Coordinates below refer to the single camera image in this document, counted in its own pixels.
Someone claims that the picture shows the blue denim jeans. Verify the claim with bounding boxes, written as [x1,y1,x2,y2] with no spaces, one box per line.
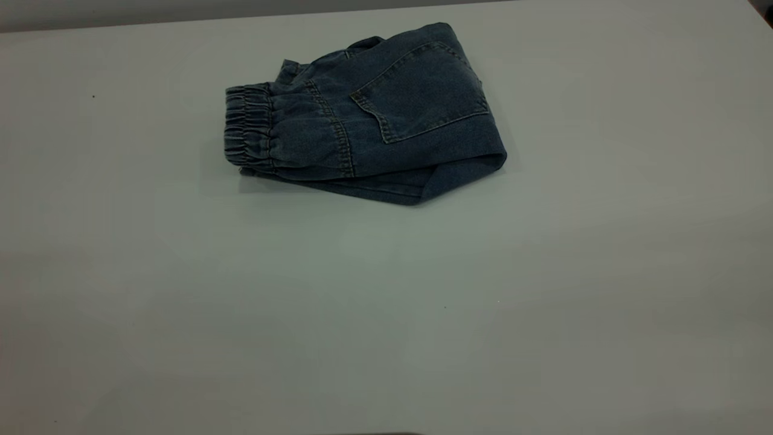
[223,22,508,206]

